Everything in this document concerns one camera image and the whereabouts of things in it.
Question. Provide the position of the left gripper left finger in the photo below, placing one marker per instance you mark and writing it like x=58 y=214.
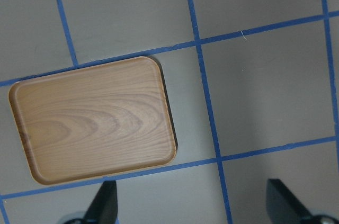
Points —
x=103 y=208

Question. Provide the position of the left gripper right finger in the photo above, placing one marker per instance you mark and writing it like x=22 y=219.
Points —
x=283 y=206

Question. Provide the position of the wooden tray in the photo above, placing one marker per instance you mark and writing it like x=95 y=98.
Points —
x=96 y=121

